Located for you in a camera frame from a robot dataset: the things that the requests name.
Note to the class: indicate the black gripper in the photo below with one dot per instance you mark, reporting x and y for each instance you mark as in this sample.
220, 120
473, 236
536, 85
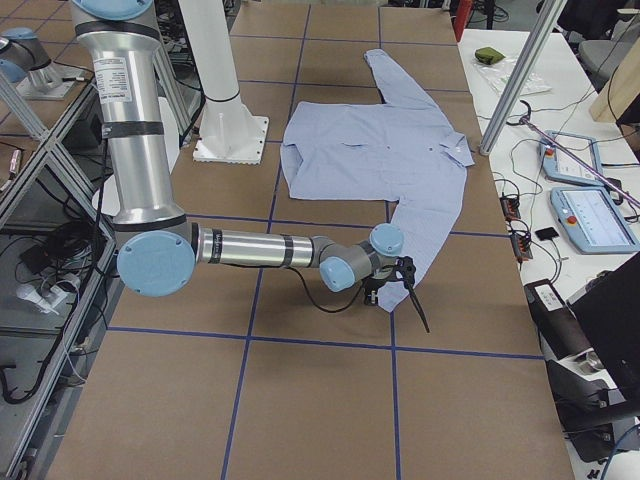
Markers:
372, 289

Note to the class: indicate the light blue striped shirt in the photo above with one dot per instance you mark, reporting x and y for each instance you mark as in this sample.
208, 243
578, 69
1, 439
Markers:
403, 150

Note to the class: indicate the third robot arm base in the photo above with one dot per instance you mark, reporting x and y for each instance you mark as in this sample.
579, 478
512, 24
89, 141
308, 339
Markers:
26, 64

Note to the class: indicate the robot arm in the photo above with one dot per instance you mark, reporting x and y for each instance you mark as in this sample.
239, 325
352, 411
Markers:
158, 248

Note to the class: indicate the black small device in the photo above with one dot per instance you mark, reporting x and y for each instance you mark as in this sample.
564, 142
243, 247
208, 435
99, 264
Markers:
547, 234

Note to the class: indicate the teach pendant far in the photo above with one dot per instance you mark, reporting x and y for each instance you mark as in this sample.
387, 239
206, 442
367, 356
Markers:
560, 167

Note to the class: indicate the teach pendant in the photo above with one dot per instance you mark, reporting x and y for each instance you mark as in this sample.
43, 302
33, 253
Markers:
592, 221
560, 167

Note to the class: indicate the reacher grabber tool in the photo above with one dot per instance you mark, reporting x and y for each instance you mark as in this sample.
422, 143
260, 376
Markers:
526, 120

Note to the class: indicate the teach pendant near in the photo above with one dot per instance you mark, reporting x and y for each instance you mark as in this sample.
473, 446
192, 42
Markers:
592, 221

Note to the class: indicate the black monitor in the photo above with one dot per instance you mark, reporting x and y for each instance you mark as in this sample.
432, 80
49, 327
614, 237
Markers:
608, 314

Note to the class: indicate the green cloth pouch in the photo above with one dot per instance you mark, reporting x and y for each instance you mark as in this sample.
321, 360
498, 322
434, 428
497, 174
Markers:
488, 56

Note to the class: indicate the white power strip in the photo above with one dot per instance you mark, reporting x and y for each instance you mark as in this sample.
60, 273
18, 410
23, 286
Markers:
50, 299

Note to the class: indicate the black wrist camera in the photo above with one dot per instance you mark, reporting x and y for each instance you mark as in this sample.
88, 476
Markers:
405, 270

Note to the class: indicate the aluminium frame post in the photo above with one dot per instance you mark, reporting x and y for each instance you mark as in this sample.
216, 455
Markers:
527, 59

